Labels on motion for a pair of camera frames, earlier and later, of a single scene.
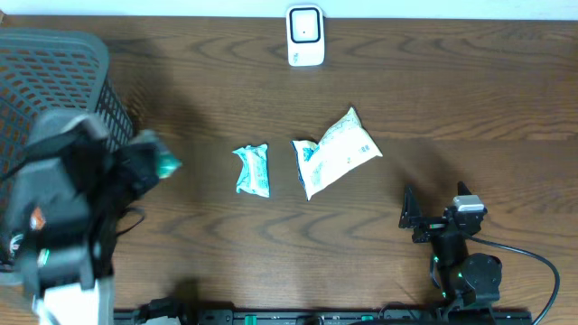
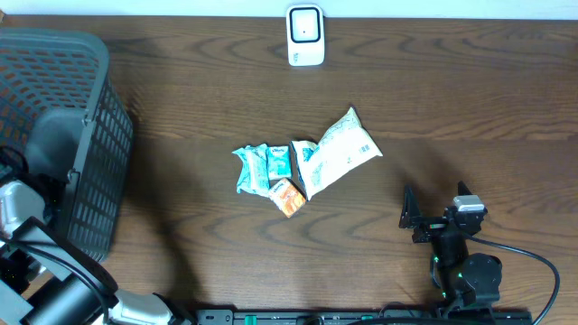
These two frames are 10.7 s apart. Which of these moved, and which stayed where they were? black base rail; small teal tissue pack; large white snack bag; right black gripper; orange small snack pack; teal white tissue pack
Moved: orange small snack pack; small teal tissue pack
Stayed: large white snack bag; black base rail; right black gripper; teal white tissue pack
